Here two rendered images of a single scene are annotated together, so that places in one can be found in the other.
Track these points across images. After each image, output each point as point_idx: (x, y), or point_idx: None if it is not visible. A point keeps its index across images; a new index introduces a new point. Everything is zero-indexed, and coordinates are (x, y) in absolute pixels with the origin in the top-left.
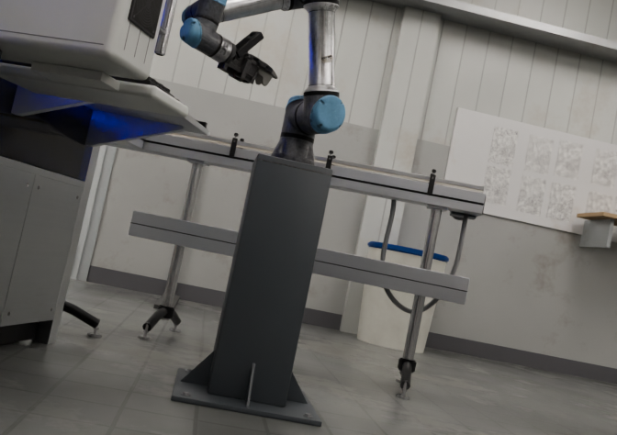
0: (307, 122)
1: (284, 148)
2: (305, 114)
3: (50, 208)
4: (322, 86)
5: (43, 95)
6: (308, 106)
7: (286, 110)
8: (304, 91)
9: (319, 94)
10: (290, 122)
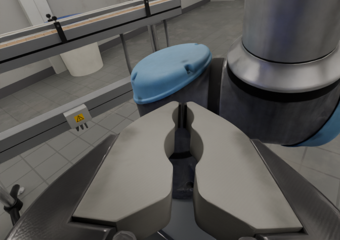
0: (269, 143)
1: (188, 173)
2: (271, 135)
3: None
4: (339, 53)
5: None
6: (291, 124)
7: (151, 111)
8: (274, 89)
9: (337, 84)
10: (187, 135)
